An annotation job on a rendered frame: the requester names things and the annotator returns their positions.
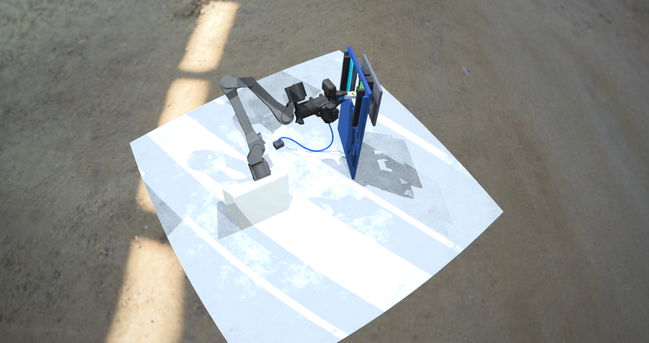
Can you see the blue flat panel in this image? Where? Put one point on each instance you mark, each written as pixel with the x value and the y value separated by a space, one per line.
pixel 352 118

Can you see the blue network cable with white plug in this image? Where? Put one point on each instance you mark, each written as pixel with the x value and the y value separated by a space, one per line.
pixel 350 95

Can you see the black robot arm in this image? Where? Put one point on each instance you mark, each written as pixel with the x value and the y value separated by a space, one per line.
pixel 284 114

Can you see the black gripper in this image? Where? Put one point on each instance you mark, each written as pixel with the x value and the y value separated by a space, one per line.
pixel 330 94

